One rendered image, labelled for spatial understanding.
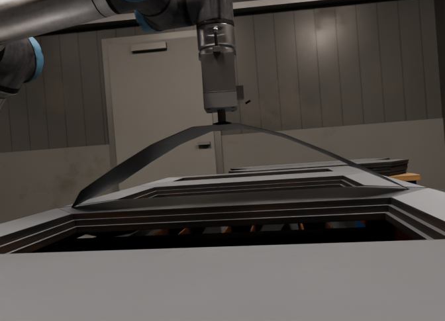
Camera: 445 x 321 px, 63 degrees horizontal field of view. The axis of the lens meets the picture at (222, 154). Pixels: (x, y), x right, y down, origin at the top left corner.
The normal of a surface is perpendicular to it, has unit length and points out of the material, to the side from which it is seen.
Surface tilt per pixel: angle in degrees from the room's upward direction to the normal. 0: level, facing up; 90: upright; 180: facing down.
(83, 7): 136
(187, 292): 0
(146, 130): 90
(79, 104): 90
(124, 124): 90
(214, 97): 90
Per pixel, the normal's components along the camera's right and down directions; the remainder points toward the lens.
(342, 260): -0.07, -1.00
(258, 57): -0.07, 0.01
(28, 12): -0.12, 0.43
